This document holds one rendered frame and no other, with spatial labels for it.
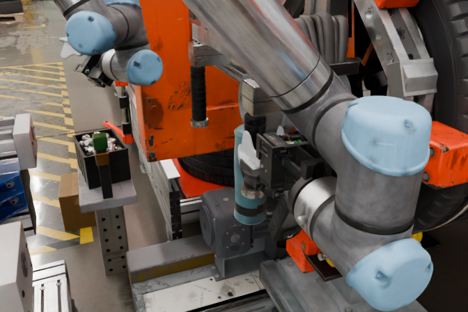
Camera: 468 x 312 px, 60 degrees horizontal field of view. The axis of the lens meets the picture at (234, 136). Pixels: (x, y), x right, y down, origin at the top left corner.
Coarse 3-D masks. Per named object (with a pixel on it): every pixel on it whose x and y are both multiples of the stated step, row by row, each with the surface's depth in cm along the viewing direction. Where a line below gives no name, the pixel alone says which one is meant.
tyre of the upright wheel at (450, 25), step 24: (432, 0) 65; (456, 0) 63; (432, 24) 66; (456, 24) 62; (432, 48) 67; (456, 48) 62; (456, 72) 63; (456, 96) 64; (456, 120) 64; (432, 192) 71; (456, 192) 68; (432, 216) 73
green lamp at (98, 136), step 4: (104, 132) 119; (92, 136) 117; (96, 136) 116; (100, 136) 116; (104, 136) 116; (96, 140) 116; (100, 140) 116; (104, 140) 117; (96, 144) 116; (100, 144) 117; (104, 144) 117; (96, 148) 117; (100, 148) 117; (104, 148) 118
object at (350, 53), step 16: (352, 0) 87; (352, 16) 88; (352, 32) 89; (352, 48) 90; (368, 48) 85; (368, 64) 86; (352, 80) 120; (368, 80) 86; (384, 80) 81; (432, 112) 69; (336, 176) 104
